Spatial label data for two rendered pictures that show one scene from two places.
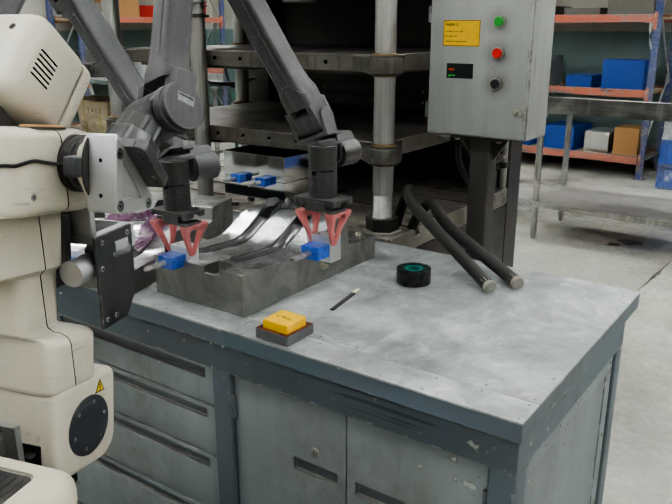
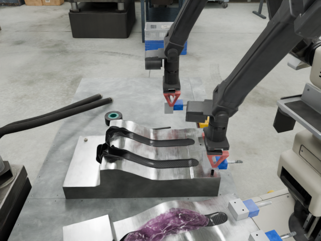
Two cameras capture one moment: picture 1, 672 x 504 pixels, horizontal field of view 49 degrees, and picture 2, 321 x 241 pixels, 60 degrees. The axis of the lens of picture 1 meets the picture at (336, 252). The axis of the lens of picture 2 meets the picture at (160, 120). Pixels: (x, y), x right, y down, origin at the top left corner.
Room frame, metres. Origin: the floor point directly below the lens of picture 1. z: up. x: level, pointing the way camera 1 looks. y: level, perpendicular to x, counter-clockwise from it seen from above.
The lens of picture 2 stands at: (2.06, 0.78, 1.54)
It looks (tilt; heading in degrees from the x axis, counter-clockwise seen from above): 35 degrees down; 233
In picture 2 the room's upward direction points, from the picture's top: straight up
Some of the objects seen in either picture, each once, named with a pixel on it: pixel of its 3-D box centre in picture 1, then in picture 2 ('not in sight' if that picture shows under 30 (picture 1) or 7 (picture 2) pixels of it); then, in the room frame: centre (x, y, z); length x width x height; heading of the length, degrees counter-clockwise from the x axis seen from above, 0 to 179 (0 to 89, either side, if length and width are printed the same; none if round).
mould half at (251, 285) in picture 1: (272, 246); (142, 155); (1.67, 0.15, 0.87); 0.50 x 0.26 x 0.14; 145
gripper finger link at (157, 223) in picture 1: (172, 230); (215, 153); (1.53, 0.35, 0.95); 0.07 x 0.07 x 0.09; 55
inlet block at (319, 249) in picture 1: (312, 252); (180, 104); (1.42, 0.05, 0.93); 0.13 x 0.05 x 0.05; 145
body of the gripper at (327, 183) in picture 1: (323, 187); (171, 76); (1.45, 0.03, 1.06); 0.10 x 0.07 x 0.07; 55
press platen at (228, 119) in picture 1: (305, 141); not in sight; (2.73, 0.11, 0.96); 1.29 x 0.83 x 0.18; 55
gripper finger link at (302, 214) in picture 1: (318, 220); (171, 94); (1.45, 0.04, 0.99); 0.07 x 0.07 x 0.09; 55
